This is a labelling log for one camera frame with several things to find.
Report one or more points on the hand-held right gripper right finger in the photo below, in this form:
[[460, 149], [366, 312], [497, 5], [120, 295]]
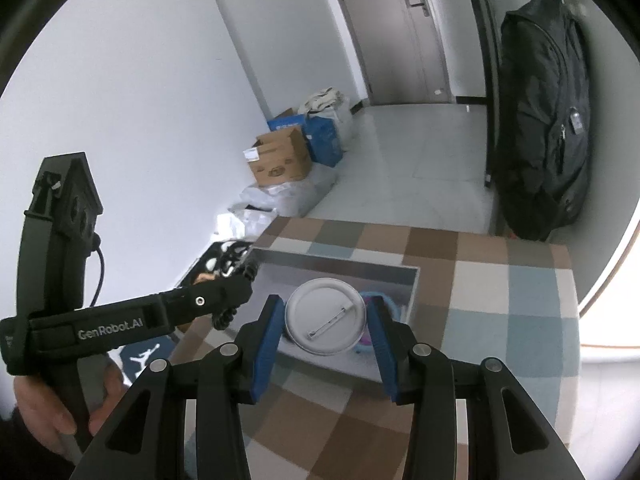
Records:
[[382, 355]]

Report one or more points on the brown cardboard box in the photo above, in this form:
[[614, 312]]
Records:
[[280, 162]]

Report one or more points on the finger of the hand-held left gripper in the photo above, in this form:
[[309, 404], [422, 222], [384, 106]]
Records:
[[200, 302]]

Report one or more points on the white round pin badge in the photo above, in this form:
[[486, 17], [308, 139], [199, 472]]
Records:
[[325, 315]]

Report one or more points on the white plastic bag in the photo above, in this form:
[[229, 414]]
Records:
[[285, 197]]

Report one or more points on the checked tablecloth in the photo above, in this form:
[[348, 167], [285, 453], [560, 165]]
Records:
[[490, 320]]

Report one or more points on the dark blue printed bag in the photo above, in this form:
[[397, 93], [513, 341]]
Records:
[[145, 355]]

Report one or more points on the grey storage box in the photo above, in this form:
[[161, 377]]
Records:
[[320, 265]]

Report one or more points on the small blue carton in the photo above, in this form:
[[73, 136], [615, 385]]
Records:
[[285, 122]]

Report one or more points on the black backpack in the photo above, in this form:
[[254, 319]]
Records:
[[540, 125]]

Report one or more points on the large blue carton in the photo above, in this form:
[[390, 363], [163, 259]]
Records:
[[325, 140]]

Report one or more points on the person's left forearm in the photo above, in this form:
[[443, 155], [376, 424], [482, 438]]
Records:
[[25, 460]]

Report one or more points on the person's left hand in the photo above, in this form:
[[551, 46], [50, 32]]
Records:
[[37, 405]]

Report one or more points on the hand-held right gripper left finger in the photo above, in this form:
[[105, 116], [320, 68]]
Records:
[[262, 355]]

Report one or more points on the black floor tray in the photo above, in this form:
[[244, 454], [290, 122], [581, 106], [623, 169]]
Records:
[[210, 260]]

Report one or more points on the black metal rack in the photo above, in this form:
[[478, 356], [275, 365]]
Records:
[[492, 85]]

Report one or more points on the grey door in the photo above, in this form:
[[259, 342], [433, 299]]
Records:
[[390, 35]]

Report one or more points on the white sack with cloth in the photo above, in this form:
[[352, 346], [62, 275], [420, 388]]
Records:
[[332, 107]]

